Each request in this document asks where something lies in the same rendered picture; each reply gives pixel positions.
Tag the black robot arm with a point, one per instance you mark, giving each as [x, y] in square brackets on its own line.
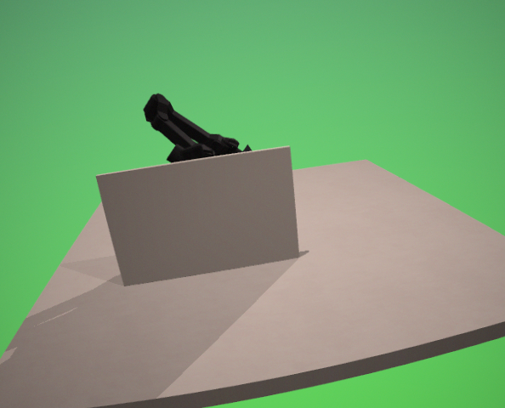
[182, 132]

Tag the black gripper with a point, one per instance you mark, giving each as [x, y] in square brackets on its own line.
[193, 152]

